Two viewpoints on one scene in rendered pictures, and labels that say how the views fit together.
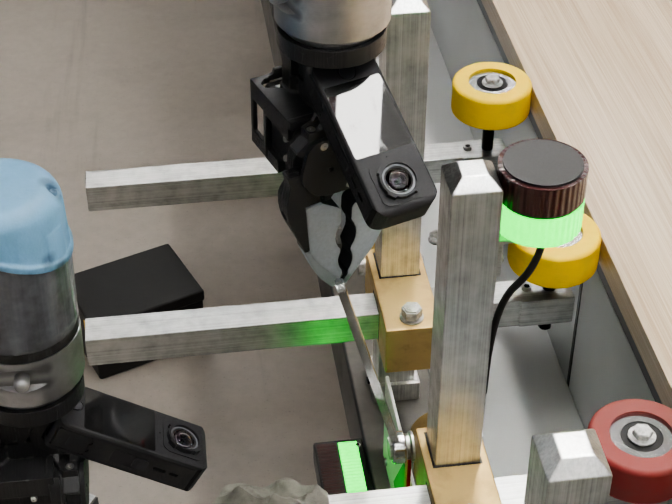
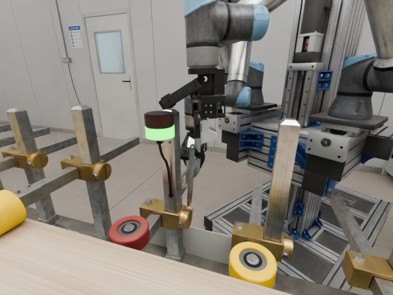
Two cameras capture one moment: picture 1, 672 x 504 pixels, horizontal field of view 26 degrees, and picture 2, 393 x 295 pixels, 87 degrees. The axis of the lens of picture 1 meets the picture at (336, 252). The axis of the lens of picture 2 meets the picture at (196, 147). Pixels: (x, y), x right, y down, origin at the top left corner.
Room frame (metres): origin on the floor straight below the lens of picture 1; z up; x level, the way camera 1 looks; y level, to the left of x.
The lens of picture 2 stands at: (1.04, -0.48, 1.21)
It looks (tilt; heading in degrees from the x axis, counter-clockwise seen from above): 20 degrees down; 116
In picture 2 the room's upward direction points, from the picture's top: straight up
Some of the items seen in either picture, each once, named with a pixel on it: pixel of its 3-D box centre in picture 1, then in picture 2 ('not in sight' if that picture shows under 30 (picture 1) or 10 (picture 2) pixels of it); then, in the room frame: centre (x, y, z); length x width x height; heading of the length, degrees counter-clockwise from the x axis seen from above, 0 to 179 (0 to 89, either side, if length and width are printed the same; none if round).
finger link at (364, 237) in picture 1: (345, 215); (205, 137); (0.84, -0.01, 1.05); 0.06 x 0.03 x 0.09; 28
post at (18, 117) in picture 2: not in sight; (37, 179); (0.29, -0.16, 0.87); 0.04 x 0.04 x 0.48; 8
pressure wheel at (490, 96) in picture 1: (488, 124); not in sight; (1.26, -0.16, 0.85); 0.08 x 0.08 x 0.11
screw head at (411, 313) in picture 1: (411, 312); (239, 226); (0.96, -0.07, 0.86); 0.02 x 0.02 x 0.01
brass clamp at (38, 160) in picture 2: not in sight; (26, 158); (0.27, -0.16, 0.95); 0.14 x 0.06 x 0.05; 8
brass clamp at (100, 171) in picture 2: not in sight; (86, 168); (0.51, -0.13, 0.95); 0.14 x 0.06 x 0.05; 8
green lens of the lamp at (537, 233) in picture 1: (538, 207); (159, 130); (0.79, -0.14, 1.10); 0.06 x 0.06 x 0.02
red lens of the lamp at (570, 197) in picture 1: (541, 177); (159, 119); (0.79, -0.14, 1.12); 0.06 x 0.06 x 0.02
